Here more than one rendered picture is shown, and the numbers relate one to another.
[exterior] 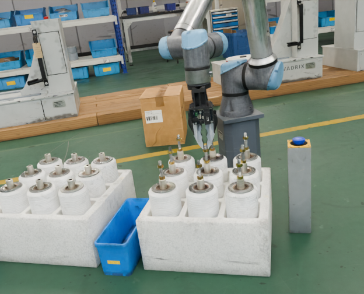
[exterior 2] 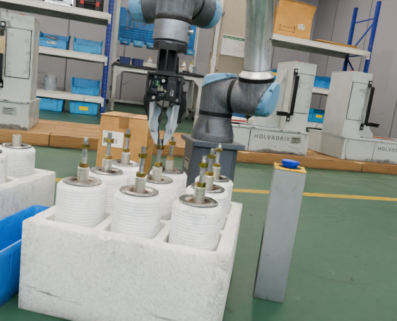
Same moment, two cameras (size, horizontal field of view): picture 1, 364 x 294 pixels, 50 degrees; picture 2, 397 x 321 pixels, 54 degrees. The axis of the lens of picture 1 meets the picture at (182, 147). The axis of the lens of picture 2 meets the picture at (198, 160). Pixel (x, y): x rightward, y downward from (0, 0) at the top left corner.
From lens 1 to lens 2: 0.44 m
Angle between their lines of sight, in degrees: 12
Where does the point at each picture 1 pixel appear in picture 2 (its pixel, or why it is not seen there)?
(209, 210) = (142, 226)
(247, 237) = (192, 279)
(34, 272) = not seen: outside the picture
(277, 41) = not seen: hidden behind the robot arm
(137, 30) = (128, 86)
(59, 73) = (20, 77)
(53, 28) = (27, 26)
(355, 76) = (339, 163)
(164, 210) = (74, 214)
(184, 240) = (91, 267)
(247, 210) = (201, 235)
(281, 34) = not seen: hidden behind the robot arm
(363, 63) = (348, 152)
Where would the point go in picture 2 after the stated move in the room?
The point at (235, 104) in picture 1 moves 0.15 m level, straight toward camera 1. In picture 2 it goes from (213, 125) to (212, 128)
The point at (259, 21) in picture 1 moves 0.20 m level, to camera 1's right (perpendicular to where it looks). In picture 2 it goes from (263, 21) to (326, 32)
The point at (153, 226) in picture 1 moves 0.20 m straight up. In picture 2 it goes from (48, 234) to (56, 127)
